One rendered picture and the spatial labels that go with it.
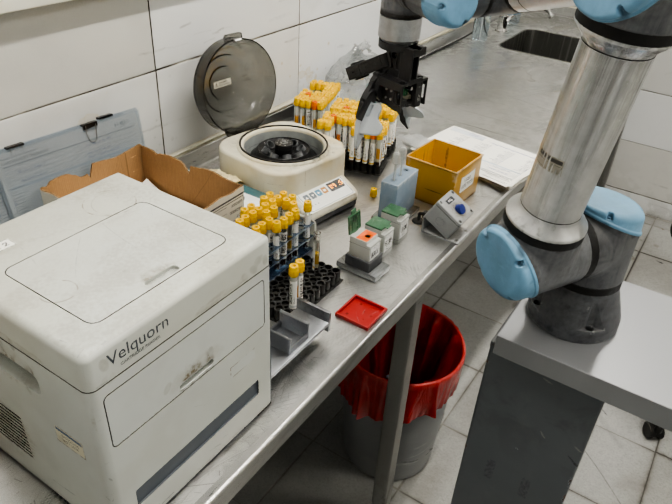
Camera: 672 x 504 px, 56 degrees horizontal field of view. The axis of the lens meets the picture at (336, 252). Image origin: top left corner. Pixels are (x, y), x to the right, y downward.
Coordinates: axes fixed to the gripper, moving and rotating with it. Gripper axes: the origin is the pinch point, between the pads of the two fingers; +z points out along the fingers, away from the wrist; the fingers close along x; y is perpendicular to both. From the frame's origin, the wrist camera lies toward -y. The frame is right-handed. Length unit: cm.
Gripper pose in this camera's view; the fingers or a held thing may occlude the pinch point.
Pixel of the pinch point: (379, 137)
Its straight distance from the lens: 128.7
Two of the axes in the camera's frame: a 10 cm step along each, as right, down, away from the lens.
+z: -0.5, 8.1, 5.8
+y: 6.9, 4.5, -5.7
